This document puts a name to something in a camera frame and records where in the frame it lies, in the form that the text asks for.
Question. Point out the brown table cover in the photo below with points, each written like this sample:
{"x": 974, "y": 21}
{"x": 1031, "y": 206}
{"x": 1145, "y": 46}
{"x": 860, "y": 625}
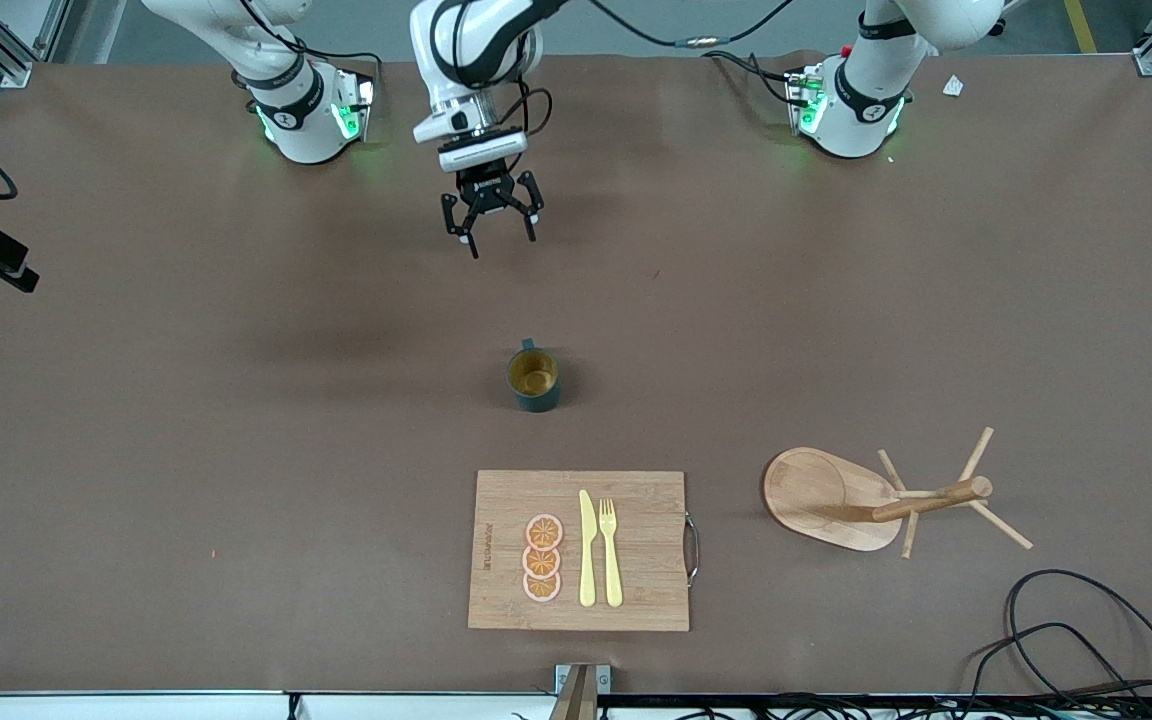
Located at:
{"x": 236, "y": 450}

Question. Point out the white paper scrap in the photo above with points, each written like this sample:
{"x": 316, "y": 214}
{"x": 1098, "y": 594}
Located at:
{"x": 953, "y": 86}

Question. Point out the orange slice toy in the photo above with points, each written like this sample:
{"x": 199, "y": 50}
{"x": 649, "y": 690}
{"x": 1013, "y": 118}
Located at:
{"x": 541, "y": 588}
{"x": 541, "y": 563}
{"x": 544, "y": 531}

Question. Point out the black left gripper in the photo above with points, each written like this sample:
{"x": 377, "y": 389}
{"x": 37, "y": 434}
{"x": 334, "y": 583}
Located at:
{"x": 487, "y": 192}

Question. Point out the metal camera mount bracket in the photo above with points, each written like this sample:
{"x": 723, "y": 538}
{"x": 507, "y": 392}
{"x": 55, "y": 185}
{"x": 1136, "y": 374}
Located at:
{"x": 581, "y": 690}

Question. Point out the wooden cutting board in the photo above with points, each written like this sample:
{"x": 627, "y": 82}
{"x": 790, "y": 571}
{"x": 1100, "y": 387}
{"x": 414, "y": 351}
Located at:
{"x": 636, "y": 600}

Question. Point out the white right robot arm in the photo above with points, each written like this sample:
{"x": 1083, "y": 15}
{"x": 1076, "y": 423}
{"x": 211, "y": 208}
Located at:
{"x": 301, "y": 130}

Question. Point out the dark green cup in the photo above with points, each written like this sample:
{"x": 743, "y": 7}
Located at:
{"x": 533, "y": 378}

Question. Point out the black caster wheel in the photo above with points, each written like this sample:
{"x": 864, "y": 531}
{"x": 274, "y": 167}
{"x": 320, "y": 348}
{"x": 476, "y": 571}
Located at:
{"x": 1002, "y": 15}

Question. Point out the wooden cup stand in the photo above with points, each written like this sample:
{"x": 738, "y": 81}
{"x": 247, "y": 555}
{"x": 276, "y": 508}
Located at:
{"x": 806, "y": 495}

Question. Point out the yellow toy fork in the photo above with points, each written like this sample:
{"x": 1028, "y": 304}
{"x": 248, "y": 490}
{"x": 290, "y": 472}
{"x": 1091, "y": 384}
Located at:
{"x": 612, "y": 570}

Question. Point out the yellow toy knife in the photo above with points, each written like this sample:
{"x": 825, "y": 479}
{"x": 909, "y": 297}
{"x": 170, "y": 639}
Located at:
{"x": 587, "y": 560}

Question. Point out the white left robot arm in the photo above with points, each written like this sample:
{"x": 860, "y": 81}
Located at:
{"x": 856, "y": 110}

